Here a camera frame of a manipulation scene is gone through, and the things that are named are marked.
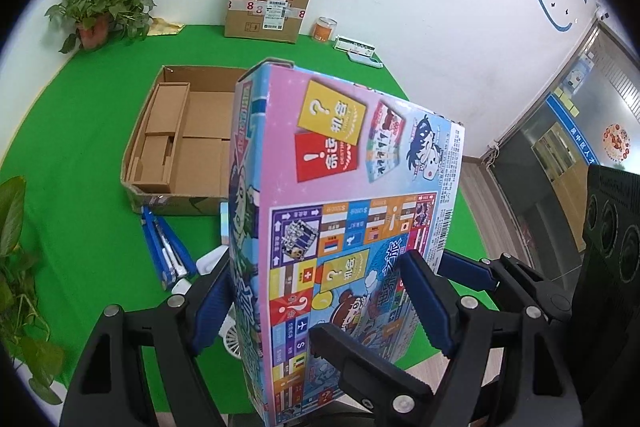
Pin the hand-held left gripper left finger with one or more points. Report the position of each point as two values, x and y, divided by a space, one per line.
212 302

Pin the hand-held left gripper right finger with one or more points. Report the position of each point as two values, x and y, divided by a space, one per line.
430 302

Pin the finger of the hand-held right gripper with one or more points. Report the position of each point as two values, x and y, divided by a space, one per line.
370 372
467 269

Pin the colourful board game box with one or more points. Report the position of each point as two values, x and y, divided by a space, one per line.
350 187

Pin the white handheld fan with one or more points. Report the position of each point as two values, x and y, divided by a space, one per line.
232 339

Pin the blue toothbrush package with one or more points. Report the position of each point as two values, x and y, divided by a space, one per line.
162 247

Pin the small colourful box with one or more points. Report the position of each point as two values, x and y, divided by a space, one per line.
224 222

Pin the glass door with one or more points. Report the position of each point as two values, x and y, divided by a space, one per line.
560 147

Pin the leafy green plant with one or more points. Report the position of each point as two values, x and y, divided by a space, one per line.
20 267

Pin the green table cloth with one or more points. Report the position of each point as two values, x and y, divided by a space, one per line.
75 132

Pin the white flat packet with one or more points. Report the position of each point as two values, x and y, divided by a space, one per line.
365 60

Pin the white and green flat box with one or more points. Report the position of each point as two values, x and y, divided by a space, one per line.
354 45

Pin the orange can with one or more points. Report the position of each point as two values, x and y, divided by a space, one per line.
324 31

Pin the potted plant in orange pot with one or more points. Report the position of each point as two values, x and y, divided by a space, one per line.
100 2

